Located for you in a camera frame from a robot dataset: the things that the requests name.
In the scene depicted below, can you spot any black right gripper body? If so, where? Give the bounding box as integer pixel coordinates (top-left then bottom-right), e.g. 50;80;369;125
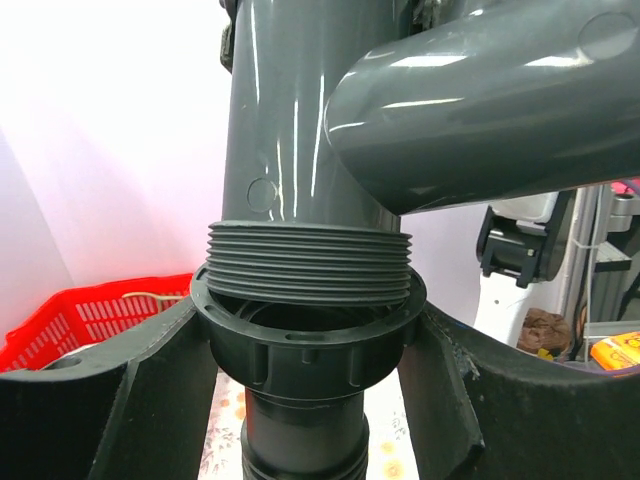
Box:
476;190;575;288

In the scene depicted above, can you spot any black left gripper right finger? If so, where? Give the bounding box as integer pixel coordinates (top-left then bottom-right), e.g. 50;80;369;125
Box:
399;306;639;479

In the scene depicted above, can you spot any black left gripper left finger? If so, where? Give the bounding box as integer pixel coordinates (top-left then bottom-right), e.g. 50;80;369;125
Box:
1;299;217;479

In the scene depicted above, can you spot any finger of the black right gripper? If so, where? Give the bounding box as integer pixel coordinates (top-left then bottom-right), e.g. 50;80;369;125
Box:
219;0;238;68

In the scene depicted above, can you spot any grey tee pipe fitting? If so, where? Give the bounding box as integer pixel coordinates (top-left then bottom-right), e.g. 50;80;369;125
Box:
205;1;639;306

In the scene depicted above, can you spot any black corrugated hose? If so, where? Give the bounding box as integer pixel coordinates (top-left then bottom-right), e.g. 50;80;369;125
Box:
189;262;429;480

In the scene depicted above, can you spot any brown item in white cup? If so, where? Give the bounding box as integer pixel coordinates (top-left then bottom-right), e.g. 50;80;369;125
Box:
516;308;572;361

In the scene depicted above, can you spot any green netted melon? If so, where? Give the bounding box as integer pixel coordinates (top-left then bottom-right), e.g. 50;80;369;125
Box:
122;292;184;313

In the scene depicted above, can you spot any red plastic basket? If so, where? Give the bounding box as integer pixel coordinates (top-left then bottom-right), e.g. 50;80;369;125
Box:
1;273;192;373

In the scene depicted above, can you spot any orange yellow snack box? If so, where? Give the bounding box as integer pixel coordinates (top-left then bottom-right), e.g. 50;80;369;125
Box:
590;331;640;374

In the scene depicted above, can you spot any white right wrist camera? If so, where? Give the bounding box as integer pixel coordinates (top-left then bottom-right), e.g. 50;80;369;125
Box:
489;192;559;224

